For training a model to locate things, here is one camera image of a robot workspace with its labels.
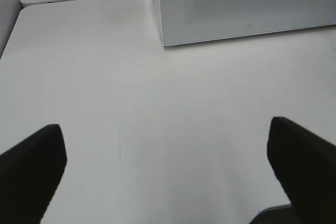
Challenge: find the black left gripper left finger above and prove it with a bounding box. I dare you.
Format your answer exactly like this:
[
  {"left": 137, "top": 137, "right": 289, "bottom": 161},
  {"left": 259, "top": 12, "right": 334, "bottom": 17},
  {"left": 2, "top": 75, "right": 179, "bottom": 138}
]
[{"left": 1, "top": 124, "right": 67, "bottom": 223}]

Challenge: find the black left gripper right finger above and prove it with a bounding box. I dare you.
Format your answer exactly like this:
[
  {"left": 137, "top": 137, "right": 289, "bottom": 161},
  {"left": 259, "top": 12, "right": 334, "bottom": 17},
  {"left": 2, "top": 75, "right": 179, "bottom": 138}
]
[{"left": 267, "top": 116, "right": 335, "bottom": 223}]

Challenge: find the white microwave oven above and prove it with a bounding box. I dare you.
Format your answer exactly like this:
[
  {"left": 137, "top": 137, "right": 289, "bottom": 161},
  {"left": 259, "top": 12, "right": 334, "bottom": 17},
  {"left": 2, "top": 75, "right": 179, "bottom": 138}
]
[{"left": 151, "top": 0, "right": 336, "bottom": 47}]

